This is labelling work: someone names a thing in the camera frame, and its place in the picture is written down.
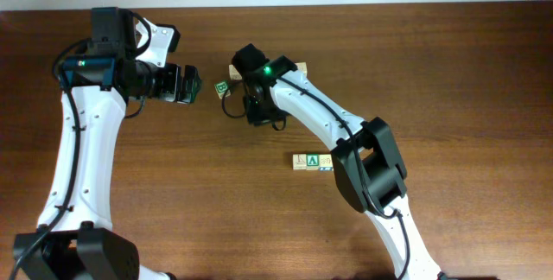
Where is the green B wooden block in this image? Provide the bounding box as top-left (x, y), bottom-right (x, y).
top-left (214, 80), bottom-right (232, 99)

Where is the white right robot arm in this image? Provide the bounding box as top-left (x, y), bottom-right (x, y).
top-left (231, 44), bottom-right (447, 280)

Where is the number 2 blue block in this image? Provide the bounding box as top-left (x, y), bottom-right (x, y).
top-left (319, 154), bottom-right (334, 171)

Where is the plain E wooden block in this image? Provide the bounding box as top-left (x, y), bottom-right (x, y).
top-left (228, 65), bottom-right (242, 80)

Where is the sailboat yellow I block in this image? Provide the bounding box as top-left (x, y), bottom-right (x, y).
top-left (292, 154), bottom-right (307, 170)

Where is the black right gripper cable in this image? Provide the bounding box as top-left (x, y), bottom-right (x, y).
top-left (220, 83), bottom-right (289, 132)

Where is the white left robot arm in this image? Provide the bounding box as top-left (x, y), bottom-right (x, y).
top-left (12, 7), bottom-right (201, 279)

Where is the green A wooden block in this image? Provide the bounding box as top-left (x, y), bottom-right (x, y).
top-left (306, 154), bottom-right (320, 170)

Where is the plain butterfly wooden block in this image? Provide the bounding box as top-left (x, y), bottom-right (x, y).
top-left (296, 62), bottom-right (308, 75)

